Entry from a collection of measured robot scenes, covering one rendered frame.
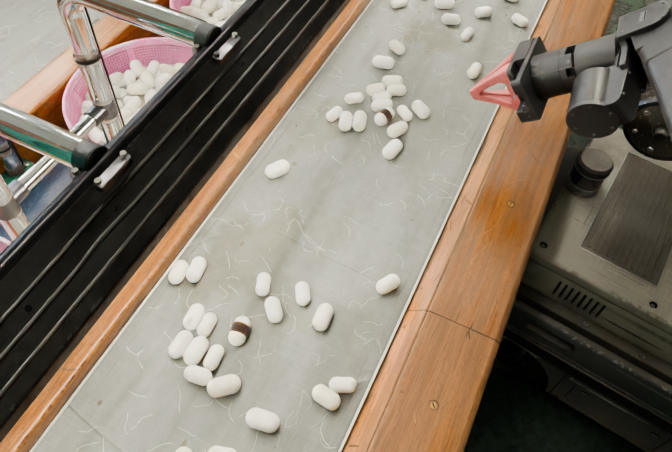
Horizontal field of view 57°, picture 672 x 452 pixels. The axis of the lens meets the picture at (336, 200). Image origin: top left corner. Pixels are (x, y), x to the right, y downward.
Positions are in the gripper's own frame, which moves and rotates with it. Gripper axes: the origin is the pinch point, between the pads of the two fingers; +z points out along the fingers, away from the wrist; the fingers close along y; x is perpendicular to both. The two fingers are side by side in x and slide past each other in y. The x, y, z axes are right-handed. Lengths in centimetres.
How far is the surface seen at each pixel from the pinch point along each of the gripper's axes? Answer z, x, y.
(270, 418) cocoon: 11, 4, 49
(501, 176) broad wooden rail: 0.4, 12.0, 4.3
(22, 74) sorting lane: 61, -35, 18
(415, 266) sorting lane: 6.7, 10.2, 22.6
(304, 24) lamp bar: -1.6, -25.9, 23.0
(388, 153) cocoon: 13.5, 2.1, 7.2
